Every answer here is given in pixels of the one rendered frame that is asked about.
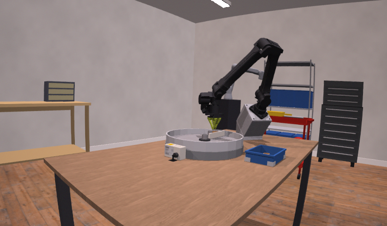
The blue open crate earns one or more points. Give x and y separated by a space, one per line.
256 155

